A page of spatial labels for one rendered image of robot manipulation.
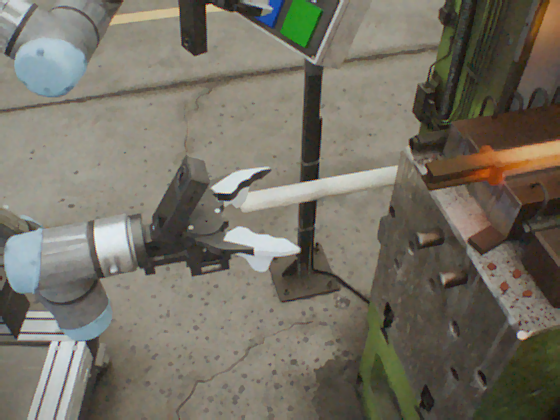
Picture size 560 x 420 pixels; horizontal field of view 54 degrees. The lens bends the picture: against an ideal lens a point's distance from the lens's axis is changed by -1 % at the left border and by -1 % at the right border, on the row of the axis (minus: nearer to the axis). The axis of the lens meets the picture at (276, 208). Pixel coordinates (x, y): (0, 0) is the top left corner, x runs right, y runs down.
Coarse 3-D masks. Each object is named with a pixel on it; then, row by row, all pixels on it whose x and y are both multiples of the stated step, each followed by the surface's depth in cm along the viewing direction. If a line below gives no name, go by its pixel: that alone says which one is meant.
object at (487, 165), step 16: (544, 144) 79; (448, 160) 76; (464, 160) 76; (480, 160) 76; (496, 160) 76; (512, 160) 77; (528, 160) 77; (544, 160) 78; (432, 176) 75; (448, 176) 75; (464, 176) 77; (480, 176) 77; (496, 176) 76
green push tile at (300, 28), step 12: (300, 0) 102; (288, 12) 105; (300, 12) 103; (312, 12) 101; (288, 24) 105; (300, 24) 103; (312, 24) 101; (288, 36) 105; (300, 36) 103; (312, 36) 102
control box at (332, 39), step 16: (288, 0) 105; (320, 0) 100; (336, 0) 98; (352, 0) 99; (368, 0) 101; (240, 16) 114; (336, 16) 98; (352, 16) 101; (272, 32) 109; (320, 32) 101; (336, 32) 101; (352, 32) 104; (304, 48) 104; (320, 48) 101; (336, 48) 103; (320, 64) 103; (336, 64) 106
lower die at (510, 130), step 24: (480, 120) 87; (504, 120) 87; (528, 120) 87; (552, 120) 86; (456, 144) 87; (480, 144) 82; (504, 144) 82; (528, 144) 80; (528, 168) 77; (552, 168) 77; (480, 192) 83; (504, 192) 77; (528, 192) 75; (552, 192) 75; (504, 216) 78; (528, 216) 76
